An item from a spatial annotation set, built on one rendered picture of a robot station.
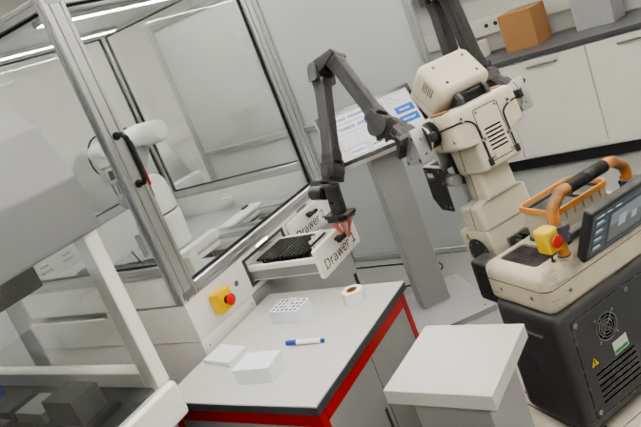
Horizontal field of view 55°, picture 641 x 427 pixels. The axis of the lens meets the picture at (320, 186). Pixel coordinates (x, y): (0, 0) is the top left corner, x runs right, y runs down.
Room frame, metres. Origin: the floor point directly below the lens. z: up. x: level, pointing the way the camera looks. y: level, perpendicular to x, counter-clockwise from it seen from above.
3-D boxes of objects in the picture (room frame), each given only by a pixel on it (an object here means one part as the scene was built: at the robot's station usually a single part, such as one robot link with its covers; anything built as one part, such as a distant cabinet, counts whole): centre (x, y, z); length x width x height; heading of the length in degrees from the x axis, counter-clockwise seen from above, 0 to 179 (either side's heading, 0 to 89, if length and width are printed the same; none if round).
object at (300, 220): (2.57, 0.10, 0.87); 0.29 x 0.02 x 0.11; 145
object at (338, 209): (2.12, -0.03, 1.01); 0.10 x 0.07 x 0.07; 54
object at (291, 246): (2.24, 0.19, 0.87); 0.22 x 0.18 x 0.06; 55
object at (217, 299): (2.03, 0.46, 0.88); 0.07 x 0.05 x 0.07; 145
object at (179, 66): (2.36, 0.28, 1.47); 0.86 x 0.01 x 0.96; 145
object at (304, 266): (2.24, 0.19, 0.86); 0.40 x 0.26 x 0.06; 55
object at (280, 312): (1.96, 0.25, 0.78); 0.12 x 0.08 x 0.04; 52
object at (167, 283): (2.62, 0.66, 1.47); 1.02 x 0.95 x 1.04; 145
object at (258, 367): (1.63, 0.35, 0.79); 0.13 x 0.09 x 0.05; 60
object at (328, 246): (2.12, 0.02, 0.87); 0.29 x 0.02 x 0.11; 145
